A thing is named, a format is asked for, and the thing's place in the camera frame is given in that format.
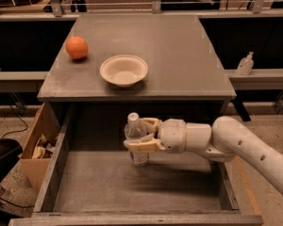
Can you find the open grey top drawer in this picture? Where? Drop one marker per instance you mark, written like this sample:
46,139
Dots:
90,181

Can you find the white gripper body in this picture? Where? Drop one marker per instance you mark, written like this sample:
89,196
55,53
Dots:
172,135

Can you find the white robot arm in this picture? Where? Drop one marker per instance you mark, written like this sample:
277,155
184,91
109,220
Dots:
220,142

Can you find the white paper bowl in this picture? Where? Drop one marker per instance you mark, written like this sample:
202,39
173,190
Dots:
124,70

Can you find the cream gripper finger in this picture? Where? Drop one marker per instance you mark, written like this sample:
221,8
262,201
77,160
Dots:
151,124
147,144

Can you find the orange fruit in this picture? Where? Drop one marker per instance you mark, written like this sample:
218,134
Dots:
76,47

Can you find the grey metal rail bench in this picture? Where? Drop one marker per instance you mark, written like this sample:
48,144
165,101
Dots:
256,80

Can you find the cardboard box with scraps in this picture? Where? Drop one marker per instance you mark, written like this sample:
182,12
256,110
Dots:
39,146

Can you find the black chair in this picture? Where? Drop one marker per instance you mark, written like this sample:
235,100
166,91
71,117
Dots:
10,149

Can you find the grey cabinet with top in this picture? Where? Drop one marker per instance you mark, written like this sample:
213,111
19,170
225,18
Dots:
155,65

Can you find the clear plastic water bottle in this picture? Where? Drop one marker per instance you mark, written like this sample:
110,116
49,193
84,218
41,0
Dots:
135,130

